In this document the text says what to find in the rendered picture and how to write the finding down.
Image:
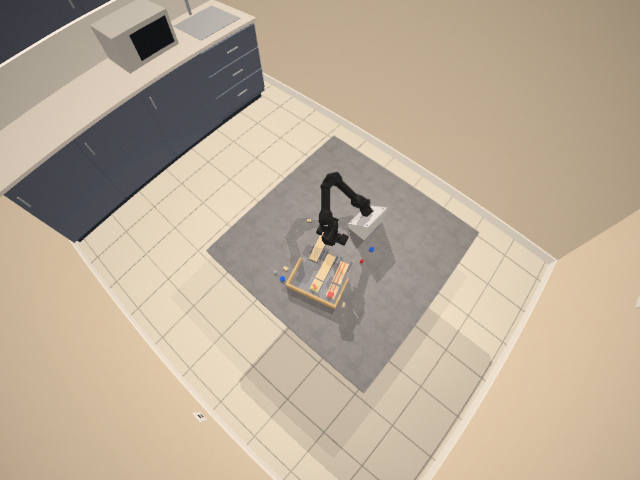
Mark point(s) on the pale yellow speckled strip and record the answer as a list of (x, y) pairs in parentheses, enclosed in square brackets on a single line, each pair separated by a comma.
[(317, 249)]

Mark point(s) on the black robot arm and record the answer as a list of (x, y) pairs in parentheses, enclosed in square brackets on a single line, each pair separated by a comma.
[(326, 216)]

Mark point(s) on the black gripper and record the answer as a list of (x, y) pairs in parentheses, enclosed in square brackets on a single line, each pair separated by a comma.
[(341, 238)]

